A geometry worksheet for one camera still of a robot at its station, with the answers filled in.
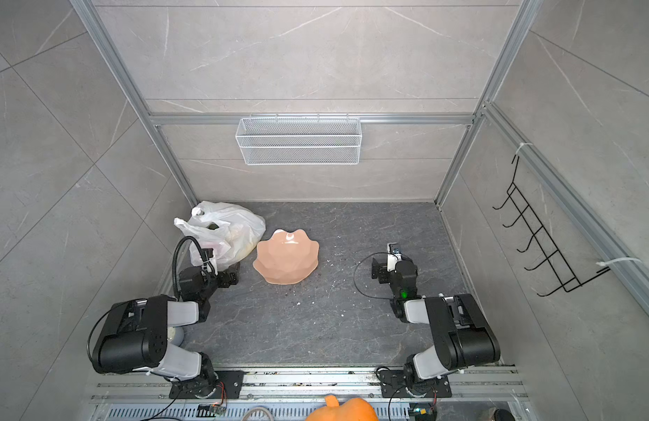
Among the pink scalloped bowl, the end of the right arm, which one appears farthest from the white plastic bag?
the end of the right arm

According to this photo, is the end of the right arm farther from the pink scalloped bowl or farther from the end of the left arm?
the end of the left arm

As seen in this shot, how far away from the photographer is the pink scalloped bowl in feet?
3.16

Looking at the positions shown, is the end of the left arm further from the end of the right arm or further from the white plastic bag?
the end of the right arm

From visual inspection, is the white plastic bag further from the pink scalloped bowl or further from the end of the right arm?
the end of the right arm
